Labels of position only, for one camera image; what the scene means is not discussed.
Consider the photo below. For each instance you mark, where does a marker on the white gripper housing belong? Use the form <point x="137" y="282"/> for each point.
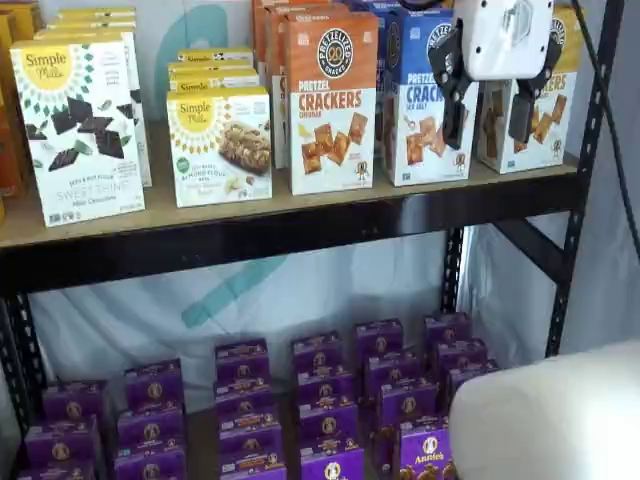
<point x="500" y="45"/>

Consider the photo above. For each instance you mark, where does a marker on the blue white pretzel crackers box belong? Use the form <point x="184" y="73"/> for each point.
<point x="415" y="60"/>
<point x="360" y="4"/>
<point x="387" y="50"/>

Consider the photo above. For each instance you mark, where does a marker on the yellow white pretzel crackers box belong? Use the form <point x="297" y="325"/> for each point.
<point x="550" y="150"/>

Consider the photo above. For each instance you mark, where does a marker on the orange white pretzel crackers box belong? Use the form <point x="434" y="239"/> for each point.
<point x="259" y="30"/>
<point x="330" y="150"/>
<point x="277" y="50"/>

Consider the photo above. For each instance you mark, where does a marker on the purple Annie's snack box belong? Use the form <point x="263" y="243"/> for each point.
<point x="447" y="330"/>
<point x="154" y="385"/>
<point x="55" y="471"/>
<point x="150" y="465"/>
<point x="318" y="352"/>
<point x="62" y="442"/>
<point x="460" y="356"/>
<point x="328" y="422"/>
<point x="325" y="387"/>
<point x="250" y="432"/>
<point x="75" y="400"/>
<point x="470" y="375"/>
<point x="242" y="362"/>
<point x="252" y="465"/>
<point x="332" y="462"/>
<point x="393" y="375"/>
<point x="409" y="405"/>
<point x="425" y="450"/>
<point x="151" y="429"/>
<point x="245" y="397"/>
<point x="380" y="340"/>

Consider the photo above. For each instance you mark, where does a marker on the Simple Mills almond bars box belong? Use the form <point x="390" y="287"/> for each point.
<point x="215" y="55"/>
<point x="215" y="75"/>
<point x="220" y="165"/>

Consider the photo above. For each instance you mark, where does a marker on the Simple Mills Sweet Thins box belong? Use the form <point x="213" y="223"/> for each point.
<point x="75" y="150"/>
<point x="90" y="23"/>
<point x="95" y="12"/>
<point x="144" y="165"/>

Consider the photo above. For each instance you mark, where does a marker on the yellow cardboard snack box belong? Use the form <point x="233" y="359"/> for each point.
<point x="22" y="22"/>

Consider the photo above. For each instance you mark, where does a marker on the orange cardboard snack box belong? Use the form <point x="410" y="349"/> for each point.
<point x="7" y="150"/>

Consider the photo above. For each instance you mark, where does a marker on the black metal shelf frame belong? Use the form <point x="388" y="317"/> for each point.
<point x="250" y="240"/>

